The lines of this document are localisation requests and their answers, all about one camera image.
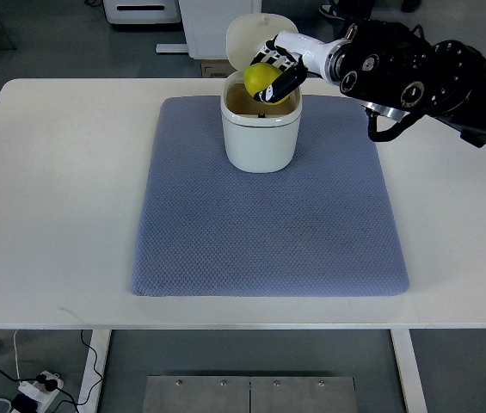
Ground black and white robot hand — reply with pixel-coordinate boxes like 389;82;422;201
251;31;351;104

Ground yellow lemon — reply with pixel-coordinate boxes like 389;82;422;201
243;62;283;96

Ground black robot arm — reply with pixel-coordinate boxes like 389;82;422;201
328;21;486;148

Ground white trash bin with lid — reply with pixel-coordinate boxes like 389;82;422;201
220;13;302;173

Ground black and white sneaker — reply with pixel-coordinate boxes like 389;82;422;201
318;4;346;20

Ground cardboard box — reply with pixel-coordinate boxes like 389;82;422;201
200;59;236;78

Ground white cabinet base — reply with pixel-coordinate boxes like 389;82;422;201
155;0;262;60

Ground blue textured mat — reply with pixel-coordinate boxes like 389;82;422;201
131;96;409;297

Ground white appliance with slot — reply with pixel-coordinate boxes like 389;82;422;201
102;0;181;25

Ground right white table leg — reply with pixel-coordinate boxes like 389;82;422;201
391;329;428;413

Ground white table leg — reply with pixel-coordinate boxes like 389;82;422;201
77;330;112;413
391;329;428;413

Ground left white table leg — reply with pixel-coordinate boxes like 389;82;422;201
77;330;112;413

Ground metal floor plate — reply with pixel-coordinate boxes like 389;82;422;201
143;375;358;413

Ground white power strip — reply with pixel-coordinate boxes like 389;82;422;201
11;371;64;413

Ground black floor cable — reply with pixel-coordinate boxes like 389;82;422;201
0;330;104;413

